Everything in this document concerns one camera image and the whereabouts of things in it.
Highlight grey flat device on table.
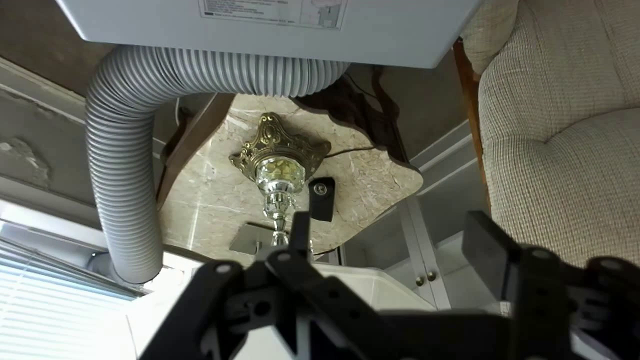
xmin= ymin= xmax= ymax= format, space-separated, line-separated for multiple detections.
xmin=229 ymin=221 xmax=289 ymax=255

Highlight white portable air conditioner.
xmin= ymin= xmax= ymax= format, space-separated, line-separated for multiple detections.
xmin=53 ymin=0 xmax=481 ymax=68

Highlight window blinds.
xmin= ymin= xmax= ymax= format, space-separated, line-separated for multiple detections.
xmin=0 ymin=247 xmax=135 ymax=360

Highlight grey corrugated exhaust hose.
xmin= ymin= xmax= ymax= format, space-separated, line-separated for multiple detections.
xmin=84 ymin=46 xmax=351 ymax=287

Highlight black remote on side table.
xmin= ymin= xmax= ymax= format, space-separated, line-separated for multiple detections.
xmin=307 ymin=176 xmax=335 ymax=221

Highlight beige armchair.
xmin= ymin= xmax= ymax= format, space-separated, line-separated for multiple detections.
xmin=462 ymin=0 xmax=640 ymax=266

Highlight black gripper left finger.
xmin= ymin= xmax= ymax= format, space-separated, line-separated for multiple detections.
xmin=288 ymin=212 xmax=310 ymax=258

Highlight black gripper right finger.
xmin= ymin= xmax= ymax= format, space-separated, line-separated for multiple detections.
xmin=462 ymin=210 xmax=522 ymax=300

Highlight stone top side table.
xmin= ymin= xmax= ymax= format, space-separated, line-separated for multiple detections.
xmin=159 ymin=95 xmax=422 ymax=262

